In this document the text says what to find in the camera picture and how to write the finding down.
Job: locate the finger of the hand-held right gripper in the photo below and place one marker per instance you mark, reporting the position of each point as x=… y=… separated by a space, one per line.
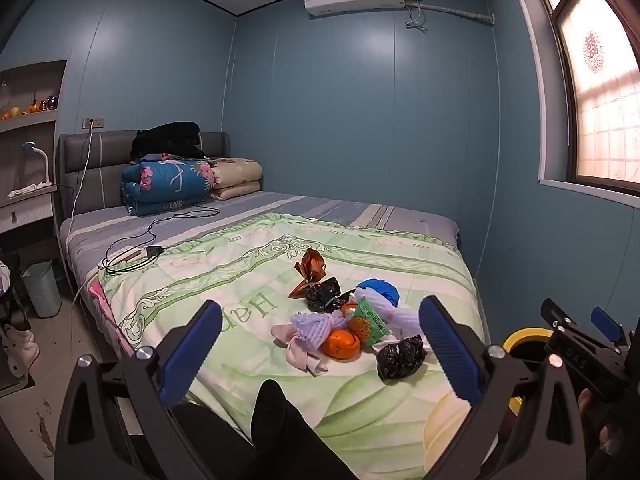
x=554 y=314
x=606 y=322

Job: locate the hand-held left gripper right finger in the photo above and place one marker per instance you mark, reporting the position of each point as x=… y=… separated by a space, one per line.
x=450 y=355

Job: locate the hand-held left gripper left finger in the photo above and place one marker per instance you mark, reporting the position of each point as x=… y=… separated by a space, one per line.
x=192 y=355

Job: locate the yellow rimmed trash bin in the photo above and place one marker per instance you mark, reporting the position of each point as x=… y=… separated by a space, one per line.
x=520 y=336

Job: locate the black plastic bag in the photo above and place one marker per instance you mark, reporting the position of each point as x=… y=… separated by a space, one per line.
x=400 y=357
x=322 y=297

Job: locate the grey green snack packet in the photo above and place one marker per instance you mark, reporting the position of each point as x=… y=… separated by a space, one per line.
x=372 y=317

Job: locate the small orange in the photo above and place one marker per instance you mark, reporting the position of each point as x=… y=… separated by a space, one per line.
x=359 y=329

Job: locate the lilac and pink plastic bag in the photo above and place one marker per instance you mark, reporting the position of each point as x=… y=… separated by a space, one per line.
x=300 y=355

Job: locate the purple foam net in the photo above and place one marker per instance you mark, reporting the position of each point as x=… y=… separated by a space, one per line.
x=312 y=327

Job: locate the brown wrapper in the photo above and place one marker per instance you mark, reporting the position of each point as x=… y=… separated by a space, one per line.
x=312 y=265

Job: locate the person's right hand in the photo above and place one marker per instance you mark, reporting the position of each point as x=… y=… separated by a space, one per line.
x=584 y=402

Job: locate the blue plastic bag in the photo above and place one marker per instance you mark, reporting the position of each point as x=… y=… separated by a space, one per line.
x=382 y=290

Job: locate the green floral blanket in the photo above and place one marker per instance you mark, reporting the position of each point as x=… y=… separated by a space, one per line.
x=225 y=265

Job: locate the large orange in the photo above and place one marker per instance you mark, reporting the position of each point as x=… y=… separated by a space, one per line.
x=340 y=345

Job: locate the black power adapter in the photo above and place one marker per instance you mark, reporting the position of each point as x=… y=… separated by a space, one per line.
x=154 y=250

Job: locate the person's black pants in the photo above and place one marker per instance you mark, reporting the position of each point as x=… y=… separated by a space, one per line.
x=290 y=435

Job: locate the pale plastic waste bin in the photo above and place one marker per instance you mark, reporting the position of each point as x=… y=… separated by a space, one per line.
x=42 y=290

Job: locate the blue floral folded quilt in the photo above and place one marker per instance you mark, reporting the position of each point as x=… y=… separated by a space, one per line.
x=165 y=185

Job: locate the white shoes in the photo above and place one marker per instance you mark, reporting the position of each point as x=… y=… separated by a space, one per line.
x=20 y=350

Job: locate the beige folded quilt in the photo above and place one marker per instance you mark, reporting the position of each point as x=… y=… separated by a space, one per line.
x=235 y=177

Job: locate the bed with striped sheet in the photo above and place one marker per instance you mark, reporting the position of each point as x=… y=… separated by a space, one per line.
x=320 y=210

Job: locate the window with patterned curtain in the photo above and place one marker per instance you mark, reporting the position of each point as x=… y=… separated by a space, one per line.
x=600 y=110

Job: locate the black folded clothing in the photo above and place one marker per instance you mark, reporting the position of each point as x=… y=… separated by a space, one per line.
x=167 y=141

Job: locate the grey padded headboard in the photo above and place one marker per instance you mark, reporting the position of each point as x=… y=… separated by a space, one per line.
x=100 y=160

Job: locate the white cloth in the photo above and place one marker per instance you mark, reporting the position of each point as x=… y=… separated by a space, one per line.
x=22 y=191

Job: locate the white desk lamp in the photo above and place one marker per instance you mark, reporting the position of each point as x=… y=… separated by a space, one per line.
x=44 y=160

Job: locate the red paper cutting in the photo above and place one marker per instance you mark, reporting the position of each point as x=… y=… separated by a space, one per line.
x=593 y=53

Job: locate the dark glossy ornament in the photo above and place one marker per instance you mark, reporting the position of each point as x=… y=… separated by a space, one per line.
x=48 y=103

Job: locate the white air conditioner pipe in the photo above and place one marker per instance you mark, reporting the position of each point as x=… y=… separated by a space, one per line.
x=450 y=11

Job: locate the black metal frame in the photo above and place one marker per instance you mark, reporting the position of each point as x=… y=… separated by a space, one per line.
x=12 y=305

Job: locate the wall socket strip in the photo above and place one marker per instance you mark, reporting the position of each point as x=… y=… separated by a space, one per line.
x=93 y=122

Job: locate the grey wall shelf unit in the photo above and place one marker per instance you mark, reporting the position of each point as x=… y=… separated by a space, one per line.
x=30 y=160

